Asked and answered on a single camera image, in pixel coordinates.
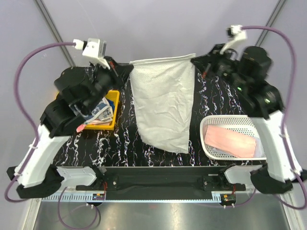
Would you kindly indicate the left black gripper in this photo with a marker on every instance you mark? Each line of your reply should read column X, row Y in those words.
column 120, row 71

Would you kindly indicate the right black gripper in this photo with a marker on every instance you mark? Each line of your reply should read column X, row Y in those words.
column 206, row 62

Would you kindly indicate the blue patterned white towel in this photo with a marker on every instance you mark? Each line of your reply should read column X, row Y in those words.
column 103, row 113

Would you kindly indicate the cream white towel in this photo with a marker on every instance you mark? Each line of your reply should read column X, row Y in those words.
column 163, row 93

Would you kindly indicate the pink towel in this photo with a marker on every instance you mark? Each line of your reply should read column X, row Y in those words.
column 230, row 142

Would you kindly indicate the light blue towel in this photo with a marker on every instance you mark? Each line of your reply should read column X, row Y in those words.
column 255, row 150

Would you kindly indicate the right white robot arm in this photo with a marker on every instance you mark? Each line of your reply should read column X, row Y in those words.
column 263, row 104

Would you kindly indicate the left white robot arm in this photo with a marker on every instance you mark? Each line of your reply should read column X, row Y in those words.
column 80, row 90

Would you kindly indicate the yellow plastic tray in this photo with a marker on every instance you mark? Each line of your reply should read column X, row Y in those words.
column 114, row 97

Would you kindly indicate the white perforated plastic basket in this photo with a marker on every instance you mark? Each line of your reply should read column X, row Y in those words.
column 238, row 123

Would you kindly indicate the black marble pattern mat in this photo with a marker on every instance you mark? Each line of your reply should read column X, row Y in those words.
column 123, row 146

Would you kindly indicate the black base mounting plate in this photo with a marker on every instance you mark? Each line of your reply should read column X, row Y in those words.
column 162, row 183

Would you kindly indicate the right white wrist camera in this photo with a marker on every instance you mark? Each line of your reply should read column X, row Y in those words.
column 236, row 36

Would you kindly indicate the right aluminium frame post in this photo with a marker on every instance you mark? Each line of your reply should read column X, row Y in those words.
column 271, row 21

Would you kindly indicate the aluminium frame post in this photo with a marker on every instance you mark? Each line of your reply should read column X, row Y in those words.
column 53, row 29
column 271, row 21

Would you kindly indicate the left aluminium frame post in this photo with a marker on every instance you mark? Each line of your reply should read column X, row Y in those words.
column 53, row 29

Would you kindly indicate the slotted cable duct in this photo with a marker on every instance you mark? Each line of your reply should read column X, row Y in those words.
column 76, row 197

